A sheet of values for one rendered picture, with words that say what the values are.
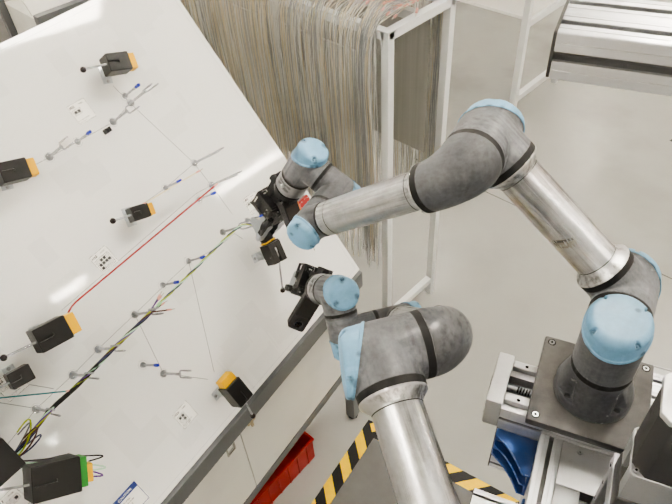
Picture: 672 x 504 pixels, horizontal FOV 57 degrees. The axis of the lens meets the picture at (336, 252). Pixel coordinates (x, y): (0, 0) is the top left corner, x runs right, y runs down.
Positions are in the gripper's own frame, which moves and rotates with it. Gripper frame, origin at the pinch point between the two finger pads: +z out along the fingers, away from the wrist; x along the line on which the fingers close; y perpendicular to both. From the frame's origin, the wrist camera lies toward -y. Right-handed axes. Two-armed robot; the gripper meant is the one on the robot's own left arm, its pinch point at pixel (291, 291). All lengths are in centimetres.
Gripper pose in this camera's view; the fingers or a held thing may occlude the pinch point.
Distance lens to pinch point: 169.0
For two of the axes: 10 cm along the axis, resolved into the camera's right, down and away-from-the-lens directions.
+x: -8.7, -3.5, -3.6
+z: -3.8, -0.1, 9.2
